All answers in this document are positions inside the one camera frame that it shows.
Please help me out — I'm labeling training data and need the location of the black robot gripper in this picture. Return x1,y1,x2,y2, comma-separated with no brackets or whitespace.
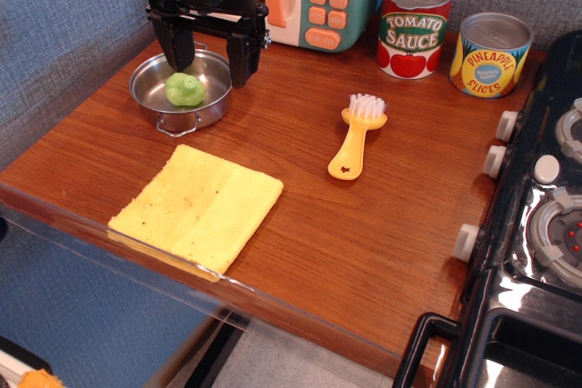
147,0,271,88

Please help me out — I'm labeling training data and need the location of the yellow towel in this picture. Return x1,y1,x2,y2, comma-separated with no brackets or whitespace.
108,144,284,283

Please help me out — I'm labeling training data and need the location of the green toy vegetable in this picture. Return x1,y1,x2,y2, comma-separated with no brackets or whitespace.
165,73,206,106

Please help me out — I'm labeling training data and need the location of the small steel pot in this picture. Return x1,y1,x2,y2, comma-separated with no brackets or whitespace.
129,47,232,137

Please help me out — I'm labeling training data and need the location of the yellow toy dish brush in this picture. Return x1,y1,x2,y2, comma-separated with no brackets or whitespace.
327,94,387,181

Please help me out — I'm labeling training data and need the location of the tomato sauce toy can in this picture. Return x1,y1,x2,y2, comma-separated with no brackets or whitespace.
376,0,452,80

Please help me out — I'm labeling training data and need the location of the pineapple slices toy can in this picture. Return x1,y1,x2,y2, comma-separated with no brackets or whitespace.
449,12,534,99

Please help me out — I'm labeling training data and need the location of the clear acrylic table guard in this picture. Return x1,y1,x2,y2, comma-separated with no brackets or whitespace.
0,182,449,388

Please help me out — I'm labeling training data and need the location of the middle white stove knob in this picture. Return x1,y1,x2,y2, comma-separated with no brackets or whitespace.
482,145,507,179

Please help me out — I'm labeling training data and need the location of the white stove knob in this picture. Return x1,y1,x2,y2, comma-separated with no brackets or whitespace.
496,111,519,143
453,224,480,263
482,145,507,179

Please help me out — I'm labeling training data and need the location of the upper white stove knob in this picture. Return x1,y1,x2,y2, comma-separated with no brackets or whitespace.
496,111,519,143

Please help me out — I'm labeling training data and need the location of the lower white stove knob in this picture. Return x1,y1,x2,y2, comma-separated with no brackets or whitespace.
453,224,480,263

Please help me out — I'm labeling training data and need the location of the round white stove button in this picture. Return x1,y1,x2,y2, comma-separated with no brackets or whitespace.
533,154,560,184

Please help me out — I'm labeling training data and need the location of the grey rear stove burner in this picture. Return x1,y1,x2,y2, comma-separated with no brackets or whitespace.
555,98,582,164

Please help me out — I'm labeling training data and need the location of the grey stove burner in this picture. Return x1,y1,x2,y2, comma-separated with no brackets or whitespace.
527,187,581,289
555,98,582,164

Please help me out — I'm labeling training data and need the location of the orange object bottom left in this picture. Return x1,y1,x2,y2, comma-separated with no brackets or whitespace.
17,369,65,388

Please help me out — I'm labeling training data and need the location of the grey front stove burner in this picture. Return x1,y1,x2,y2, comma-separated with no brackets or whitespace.
527,187,581,289

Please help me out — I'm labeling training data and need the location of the black toy stove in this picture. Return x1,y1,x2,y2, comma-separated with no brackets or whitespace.
393,29,582,388

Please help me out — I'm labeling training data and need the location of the black oven door handle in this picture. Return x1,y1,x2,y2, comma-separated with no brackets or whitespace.
393,312,461,388

